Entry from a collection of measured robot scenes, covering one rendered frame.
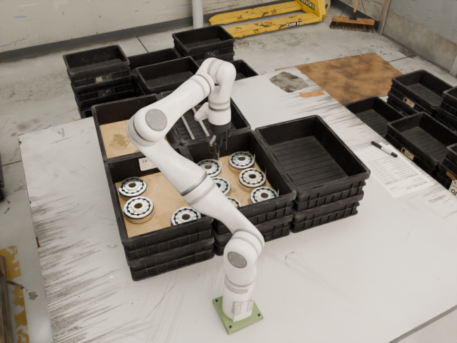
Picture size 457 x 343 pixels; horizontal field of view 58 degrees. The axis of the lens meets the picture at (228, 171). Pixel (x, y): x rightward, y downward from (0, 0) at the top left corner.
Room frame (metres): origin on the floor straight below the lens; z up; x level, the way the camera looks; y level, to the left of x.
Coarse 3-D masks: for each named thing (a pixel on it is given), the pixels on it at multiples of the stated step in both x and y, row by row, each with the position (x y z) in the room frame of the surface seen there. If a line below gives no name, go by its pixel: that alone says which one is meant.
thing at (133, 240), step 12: (132, 156) 1.19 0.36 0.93; (144, 156) 1.19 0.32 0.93; (108, 168) 1.12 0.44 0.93; (108, 180) 1.06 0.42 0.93; (120, 228) 0.84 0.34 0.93; (168, 228) 0.84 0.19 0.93; (180, 228) 0.85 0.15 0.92; (192, 228) 0.86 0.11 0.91; (132, 240) 0.79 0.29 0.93; (144, 240) 0.80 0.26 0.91
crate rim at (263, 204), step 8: (232, 136) 1.32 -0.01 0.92; (256, 136) 1.31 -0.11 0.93; (184, 144) 1.26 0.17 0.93; (192, 144) 1.26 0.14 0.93; (192, 160) 1.17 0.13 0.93; (272, 160) 1.18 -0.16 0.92; (280, 168) 1.12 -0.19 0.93; (288, 184) 1.03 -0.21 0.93; (296, 192) 1.00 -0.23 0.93; (264, 200) 0.96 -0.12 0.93; (272, 200) 0.96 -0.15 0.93; (280, 200) 0.97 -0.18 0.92; (288, 200) 0.98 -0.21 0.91; (240, 208) 0.92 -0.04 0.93; (248, 208) 0.93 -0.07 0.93; (256, 208) 0.94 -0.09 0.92
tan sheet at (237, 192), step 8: (248, 152) 1.33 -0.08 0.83; (224, 160) 1.28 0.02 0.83; (224, 168) 1.23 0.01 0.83; (256, 168) 1.23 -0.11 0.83; (224, 176) 1.18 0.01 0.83; (232, 176) 1.18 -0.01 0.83; (232, 184) 1.14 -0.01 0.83; (232, 192) 1.10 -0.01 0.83; (240, 192) 1.10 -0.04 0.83; (248, 192) 1.10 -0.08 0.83; (240, 200) 1.06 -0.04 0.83; (248, 200) 1.06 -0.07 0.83
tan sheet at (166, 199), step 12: (156, 180) 1.16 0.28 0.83; (168, 180) 1.16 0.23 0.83; (156, 192) 1.10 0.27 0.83; (168, 192) 1.10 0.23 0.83; (120, 204) 1.03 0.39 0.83; (156, 204) 1.03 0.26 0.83; (168, 204) 1.03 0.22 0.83; (180, 204) 1.03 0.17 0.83; (156, 216) 0.98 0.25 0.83; (168, 216) 0.98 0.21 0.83; (132, 228) 0.92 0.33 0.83; (144, 228) 0.92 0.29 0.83; (156, 228) 0.92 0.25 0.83
